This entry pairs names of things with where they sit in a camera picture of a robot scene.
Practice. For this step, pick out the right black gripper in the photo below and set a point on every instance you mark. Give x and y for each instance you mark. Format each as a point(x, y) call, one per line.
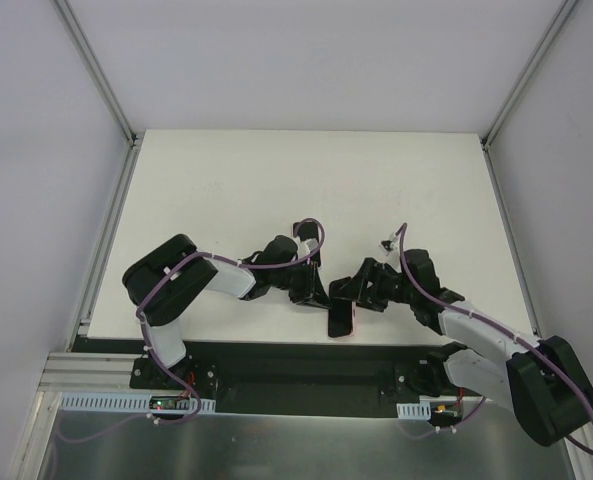
point(372, 284)

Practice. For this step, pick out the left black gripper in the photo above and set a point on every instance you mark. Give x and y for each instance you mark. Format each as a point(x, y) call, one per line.
point(308, 284)

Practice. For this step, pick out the pink phone case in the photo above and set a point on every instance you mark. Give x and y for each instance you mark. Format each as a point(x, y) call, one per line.
point(354, 320)

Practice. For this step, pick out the phone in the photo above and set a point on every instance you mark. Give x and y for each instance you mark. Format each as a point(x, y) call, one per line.
point(306, 230)

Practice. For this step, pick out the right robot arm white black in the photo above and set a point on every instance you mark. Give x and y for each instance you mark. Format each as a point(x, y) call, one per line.
point(540, 381)

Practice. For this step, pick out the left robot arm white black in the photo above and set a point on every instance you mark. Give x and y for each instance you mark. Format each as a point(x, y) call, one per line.
point(164, 283)

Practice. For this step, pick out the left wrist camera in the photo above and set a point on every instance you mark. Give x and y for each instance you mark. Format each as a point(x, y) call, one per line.
point(307, 247)

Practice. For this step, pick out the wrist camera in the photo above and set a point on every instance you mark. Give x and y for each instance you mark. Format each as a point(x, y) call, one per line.
point(307, 247)
point(389, 246)

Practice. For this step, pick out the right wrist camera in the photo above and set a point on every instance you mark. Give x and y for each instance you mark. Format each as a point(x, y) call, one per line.
point(389, 246)

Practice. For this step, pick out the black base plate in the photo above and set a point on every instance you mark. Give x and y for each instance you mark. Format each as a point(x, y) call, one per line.
point(319, 380)

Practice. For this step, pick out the right white cable duct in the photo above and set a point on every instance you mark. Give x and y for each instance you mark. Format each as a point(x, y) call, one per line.
point(420, 411)

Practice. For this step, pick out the white cable duct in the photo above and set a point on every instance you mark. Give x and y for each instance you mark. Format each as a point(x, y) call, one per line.
point(420, 411)
point(134, 403)

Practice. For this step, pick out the front aluminium rail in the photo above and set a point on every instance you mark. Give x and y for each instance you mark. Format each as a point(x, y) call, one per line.
point(95, 372)

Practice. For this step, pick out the left white cable duct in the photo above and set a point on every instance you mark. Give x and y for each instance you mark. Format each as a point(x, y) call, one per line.
point(134, 403)

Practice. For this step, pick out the left aluminium frame post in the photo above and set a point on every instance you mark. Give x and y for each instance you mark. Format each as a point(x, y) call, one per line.
point(89, 59)

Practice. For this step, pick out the aluminium frame post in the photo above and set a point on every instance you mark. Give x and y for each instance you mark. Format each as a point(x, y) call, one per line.
point(554, 29)
point(89, 59)

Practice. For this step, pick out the right aluminium frame post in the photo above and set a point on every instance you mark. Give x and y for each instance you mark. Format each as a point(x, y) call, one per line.
point(554, 29)

